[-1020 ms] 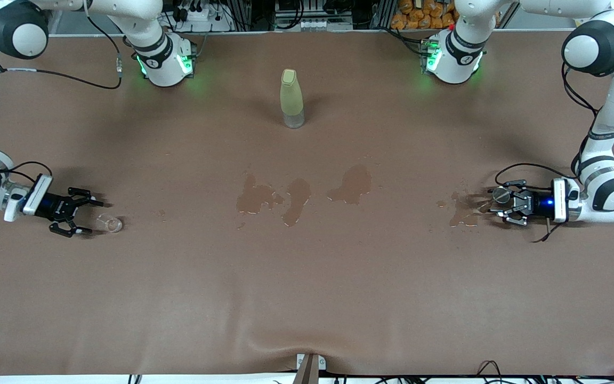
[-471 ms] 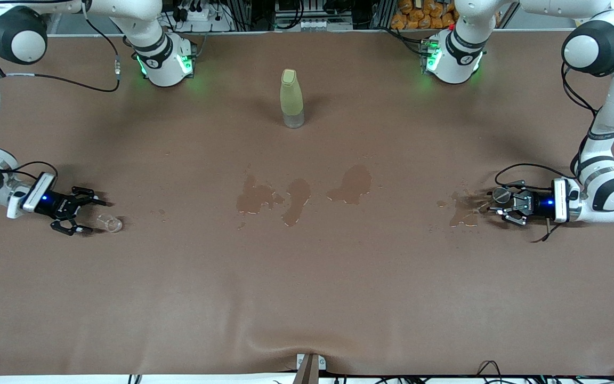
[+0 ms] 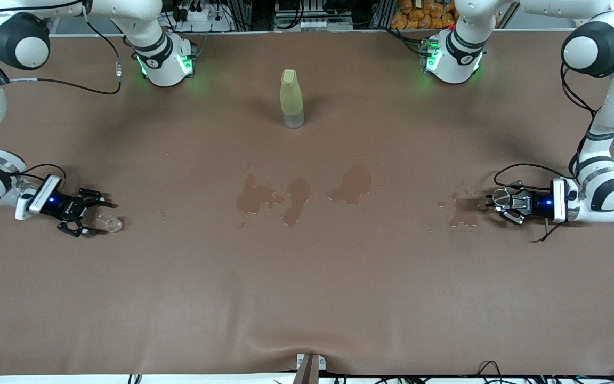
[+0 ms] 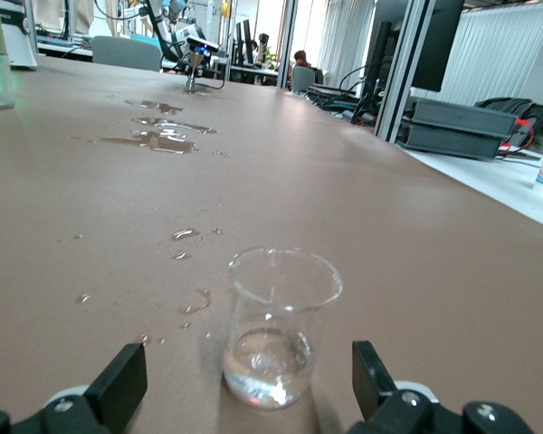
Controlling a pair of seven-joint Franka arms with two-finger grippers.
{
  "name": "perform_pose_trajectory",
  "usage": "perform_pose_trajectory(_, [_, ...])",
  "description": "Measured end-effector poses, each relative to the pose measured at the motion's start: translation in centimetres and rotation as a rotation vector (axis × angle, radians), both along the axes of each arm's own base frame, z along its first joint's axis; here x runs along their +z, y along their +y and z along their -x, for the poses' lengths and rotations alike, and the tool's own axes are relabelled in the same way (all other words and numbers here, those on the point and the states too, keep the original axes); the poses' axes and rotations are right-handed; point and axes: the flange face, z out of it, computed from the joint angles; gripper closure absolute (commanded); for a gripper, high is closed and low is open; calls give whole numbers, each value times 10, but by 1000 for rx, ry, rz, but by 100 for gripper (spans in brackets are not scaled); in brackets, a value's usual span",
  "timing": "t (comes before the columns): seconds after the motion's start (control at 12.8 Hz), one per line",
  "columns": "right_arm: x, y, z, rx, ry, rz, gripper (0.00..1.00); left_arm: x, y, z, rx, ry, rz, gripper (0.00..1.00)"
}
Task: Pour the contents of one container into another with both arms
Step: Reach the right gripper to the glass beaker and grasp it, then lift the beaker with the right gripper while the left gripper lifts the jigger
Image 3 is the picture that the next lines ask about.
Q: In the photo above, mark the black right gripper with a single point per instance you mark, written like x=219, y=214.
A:
x=61, y=205

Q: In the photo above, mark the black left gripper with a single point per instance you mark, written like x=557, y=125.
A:
x=532, y=204

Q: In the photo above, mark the small glass cup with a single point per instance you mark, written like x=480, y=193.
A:
x=500, y=197

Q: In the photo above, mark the clear glass beaker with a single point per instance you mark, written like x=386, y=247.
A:
x=111, y=225

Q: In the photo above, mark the pale green shaker bottle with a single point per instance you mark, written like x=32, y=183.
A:
x=291, y=96

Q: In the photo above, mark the spilled liquid puddle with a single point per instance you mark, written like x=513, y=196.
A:
x=355, y=184
x=296, y=200
x=256, y=200
x=464, y=213

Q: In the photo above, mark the crate of orange bread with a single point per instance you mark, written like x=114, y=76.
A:
x=419, y=18

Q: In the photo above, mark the white power strip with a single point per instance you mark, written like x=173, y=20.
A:
x=315, y=25
x=200, y=15

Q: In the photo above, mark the brown table mat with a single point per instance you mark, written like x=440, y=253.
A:
x=307, y=298

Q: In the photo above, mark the metal table edge bracket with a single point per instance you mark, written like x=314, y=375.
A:
x=309, y=370

